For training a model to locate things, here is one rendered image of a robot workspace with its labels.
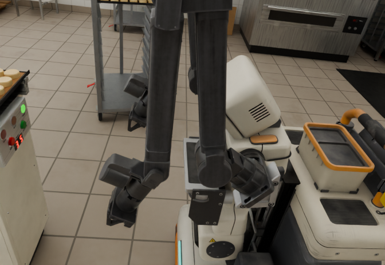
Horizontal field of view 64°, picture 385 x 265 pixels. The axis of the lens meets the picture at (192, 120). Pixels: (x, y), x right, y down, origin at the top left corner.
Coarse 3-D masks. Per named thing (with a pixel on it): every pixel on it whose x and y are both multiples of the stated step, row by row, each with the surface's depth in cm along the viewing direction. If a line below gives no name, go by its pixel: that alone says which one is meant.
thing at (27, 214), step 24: (24, 144) 124; (0, 168) 106; (24, 168) 126; (0, 192) 107; (24, 192) 127; (0, 216) 110; (24, 216) 129; (48, 216) 160; (0, 240) 117; (24, 240) 131; (0, 264) 126; (24, 264) 132
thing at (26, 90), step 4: (24, 80) 113; (28, 80) 115; (20, 84) 113; (24, 84) 114; (16, 88) 114; (20, 88) 114; (24, 88) 114; (28, 88) 117; (16, 92) 115; (20, 92) 115; (24, 92) 115; (28, 92) 118
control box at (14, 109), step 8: (16, 104) 111; (24, 104) 114; (8, 112) 106; (16, 112) 109; (24, 112) 115; (0, 120) 102; (8, 120) 103; (16, 120) 109; (24, 120) 116; (0, 128) 99; (8, 128) 104; (16, 128) 110; (0, 136) 98; (8, 136) 104; (16, 136) 110; (24, 136) 117; (0, 144) 99; (8, 144) 104; (0, 152) 100; (8, 152) 105; (0, 160) 101; (8, 160) 105
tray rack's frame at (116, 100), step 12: (120, 12) 261; (120, 24) 267; (120, 36) 273; (120, 48) 279; (120, 60) 285; (120, 72) 292; (108, 84) 272; (120, 84) 275; (108, 96) 255; (120, 96) 258; (132, 96) 260; (96, 108) 244; (108, 108) 240; (120, 108) 242
